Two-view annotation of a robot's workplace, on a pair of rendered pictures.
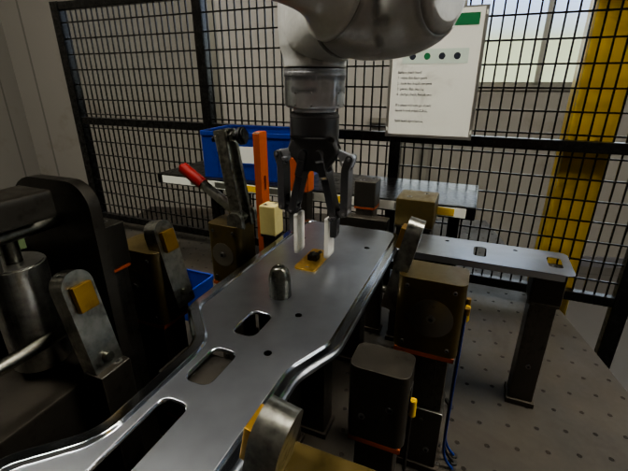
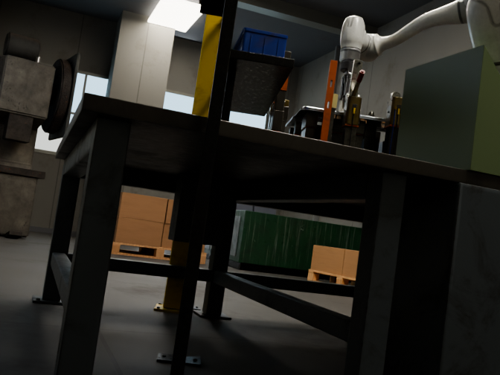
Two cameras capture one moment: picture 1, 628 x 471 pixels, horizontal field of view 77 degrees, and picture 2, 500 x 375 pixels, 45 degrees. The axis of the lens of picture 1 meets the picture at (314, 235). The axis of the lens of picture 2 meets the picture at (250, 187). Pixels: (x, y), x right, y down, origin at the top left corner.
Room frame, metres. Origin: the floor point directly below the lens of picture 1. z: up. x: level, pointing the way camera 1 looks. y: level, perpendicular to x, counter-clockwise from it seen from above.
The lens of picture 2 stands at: (2.14, 2.18, 0.44)
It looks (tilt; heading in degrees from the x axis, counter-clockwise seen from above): 4 degrees up; 243
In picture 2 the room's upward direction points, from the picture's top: 8 degrees clockwise
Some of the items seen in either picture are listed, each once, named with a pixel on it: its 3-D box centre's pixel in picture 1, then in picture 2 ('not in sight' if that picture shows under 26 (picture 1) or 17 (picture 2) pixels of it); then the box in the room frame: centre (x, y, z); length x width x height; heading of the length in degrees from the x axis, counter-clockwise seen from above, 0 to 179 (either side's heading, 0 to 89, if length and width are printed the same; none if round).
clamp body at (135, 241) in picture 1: (158, 346); (392, 143); (0.53, 0.26, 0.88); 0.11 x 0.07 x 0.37; 67
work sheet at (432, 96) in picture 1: (433, 76); not in sight; (1.09, -0.31, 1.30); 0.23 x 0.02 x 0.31; 67
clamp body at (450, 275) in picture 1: (431, 375); not in sight; (0.48, -0.18, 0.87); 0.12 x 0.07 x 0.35; 67
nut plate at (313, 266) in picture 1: (313, 257); not in sight; (0.62, 0.00, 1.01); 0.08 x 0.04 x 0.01; 157
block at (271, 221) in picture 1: (274, 285); (327, 136); (0.74, 0.09, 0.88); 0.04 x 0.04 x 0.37; 67
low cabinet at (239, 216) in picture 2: not in sight; (274, 243); (-1.88, -4.75, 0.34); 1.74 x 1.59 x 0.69; 83
